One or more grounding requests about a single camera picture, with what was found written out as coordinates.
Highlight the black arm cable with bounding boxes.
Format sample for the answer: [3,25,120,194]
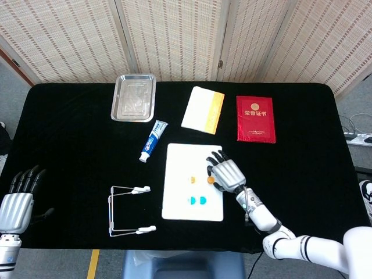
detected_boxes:
[249,252,264,273]

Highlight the red certificate folder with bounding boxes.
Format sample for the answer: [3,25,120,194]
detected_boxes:
[235,95,277,144]

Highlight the white power strip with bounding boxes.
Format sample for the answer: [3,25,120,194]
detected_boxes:
[344,130,372,146]

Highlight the grey floor cables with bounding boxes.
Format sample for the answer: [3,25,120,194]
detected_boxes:
[338,113,372,136]

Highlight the blue white toothpaste tube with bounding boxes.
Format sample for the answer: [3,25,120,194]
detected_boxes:
[138,119,169,163]

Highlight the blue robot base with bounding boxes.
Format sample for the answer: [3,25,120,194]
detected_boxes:
[121,249,246,279]

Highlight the rectangular metal tray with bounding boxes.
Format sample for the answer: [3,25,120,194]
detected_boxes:
[110,74,158,123]

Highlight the black tablecloth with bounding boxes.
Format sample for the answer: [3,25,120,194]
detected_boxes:
[0,82,372,255]

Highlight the wire book stand white clips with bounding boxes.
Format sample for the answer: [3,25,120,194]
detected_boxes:
[107,185,158,238]

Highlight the white rectangular board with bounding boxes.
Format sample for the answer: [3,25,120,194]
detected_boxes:
[161,142,224,222]

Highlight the black white sneaker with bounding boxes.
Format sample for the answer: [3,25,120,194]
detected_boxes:
[357,179,372,226]

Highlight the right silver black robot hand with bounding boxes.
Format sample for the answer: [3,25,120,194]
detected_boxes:
[206,150,247,194]

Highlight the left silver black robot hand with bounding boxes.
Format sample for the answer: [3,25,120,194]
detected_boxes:
[0,164,55,235]

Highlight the woven bamboo folding screen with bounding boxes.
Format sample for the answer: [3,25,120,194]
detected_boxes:
[0,0,372,96]

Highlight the white yellow notepad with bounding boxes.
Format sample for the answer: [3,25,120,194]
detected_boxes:
[180,85,226,135]

